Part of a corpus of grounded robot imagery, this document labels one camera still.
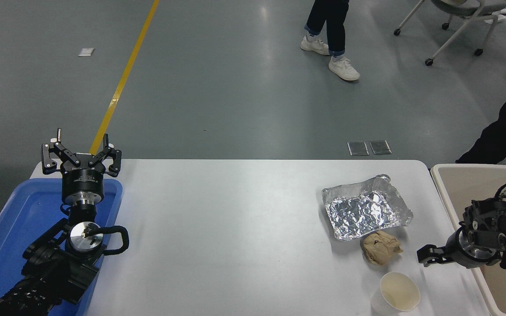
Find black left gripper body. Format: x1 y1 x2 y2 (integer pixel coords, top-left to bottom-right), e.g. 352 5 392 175
61 163 105 202

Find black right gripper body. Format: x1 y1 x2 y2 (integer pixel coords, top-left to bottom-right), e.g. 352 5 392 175
444 232 466 265

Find white paper cup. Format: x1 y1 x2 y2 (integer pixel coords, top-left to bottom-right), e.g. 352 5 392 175
370 272 421 315

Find crumpled tan paper ball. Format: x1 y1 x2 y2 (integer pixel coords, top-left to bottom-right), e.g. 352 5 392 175
361 230 404 266

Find large pale bin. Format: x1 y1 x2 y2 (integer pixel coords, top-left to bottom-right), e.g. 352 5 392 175
430 164 506 316

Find blue plastic tray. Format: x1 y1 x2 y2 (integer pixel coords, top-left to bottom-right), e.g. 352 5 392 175
0 178 123 316

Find crumpled foil tray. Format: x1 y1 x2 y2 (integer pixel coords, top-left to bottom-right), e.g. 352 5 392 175
322 174 414 241

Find metal floor plate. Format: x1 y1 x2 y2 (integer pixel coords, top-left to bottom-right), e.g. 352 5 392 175
369 140 392 155
347 141 369 156

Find walking person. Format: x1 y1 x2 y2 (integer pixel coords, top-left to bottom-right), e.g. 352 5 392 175
300 0 361 82

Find grey wheeled office chair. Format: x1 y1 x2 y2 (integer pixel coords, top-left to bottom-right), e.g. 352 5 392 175
393 0 506 67

